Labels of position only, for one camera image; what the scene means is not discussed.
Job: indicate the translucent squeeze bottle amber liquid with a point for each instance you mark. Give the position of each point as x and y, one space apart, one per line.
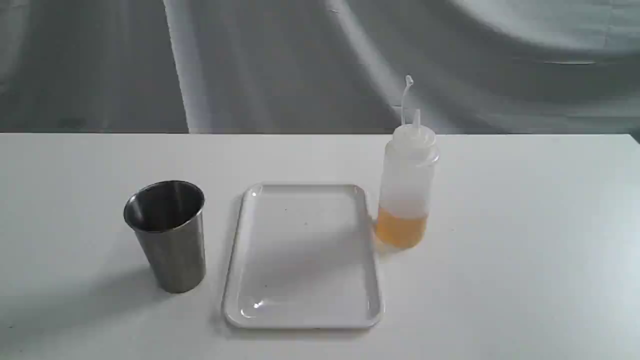
408 171

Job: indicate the white plastic tray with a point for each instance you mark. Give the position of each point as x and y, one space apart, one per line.
303 258

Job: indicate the stainless steel cup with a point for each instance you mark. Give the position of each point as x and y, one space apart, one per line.
166 218

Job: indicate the grey fabric backdrop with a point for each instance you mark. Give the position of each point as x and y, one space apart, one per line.
319 66

